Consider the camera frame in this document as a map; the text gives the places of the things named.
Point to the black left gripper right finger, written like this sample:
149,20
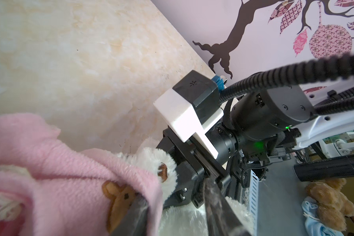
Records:
221,219

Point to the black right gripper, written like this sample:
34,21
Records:
194,165

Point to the light blue cloth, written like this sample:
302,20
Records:
313,225

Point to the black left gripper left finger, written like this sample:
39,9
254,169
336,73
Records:
135,221

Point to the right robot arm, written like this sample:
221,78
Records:
250,133

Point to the brown teddy bear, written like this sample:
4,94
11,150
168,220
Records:
333,206

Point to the pink teddy hoodie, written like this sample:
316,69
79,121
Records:
28,137

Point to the white teddy bear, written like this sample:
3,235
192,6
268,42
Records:
84,204

